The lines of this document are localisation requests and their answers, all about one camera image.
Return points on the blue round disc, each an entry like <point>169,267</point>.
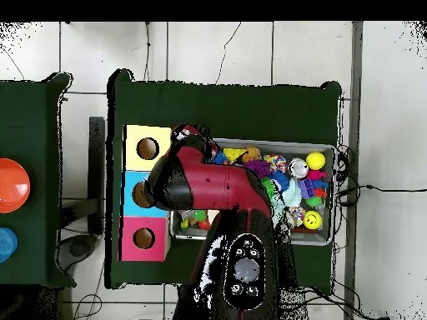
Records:
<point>7,244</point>

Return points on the shallow clear mesh bin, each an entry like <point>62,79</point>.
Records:
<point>328,230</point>

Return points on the yellow smiley face ball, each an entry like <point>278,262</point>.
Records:
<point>311,219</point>

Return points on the dark green table cloth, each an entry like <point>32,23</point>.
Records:
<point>40,133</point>
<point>233,106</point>

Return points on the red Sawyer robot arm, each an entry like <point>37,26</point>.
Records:
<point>213,186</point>

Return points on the green spiky ball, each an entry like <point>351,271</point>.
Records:
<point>269,188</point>

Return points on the plain yellow ball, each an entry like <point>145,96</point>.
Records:
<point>315,160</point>

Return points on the wooden box with three holes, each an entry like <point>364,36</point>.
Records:
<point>130,143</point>

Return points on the purple spiky ball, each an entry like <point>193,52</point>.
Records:
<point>260,168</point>

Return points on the orange round disc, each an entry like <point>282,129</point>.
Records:
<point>12,185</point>

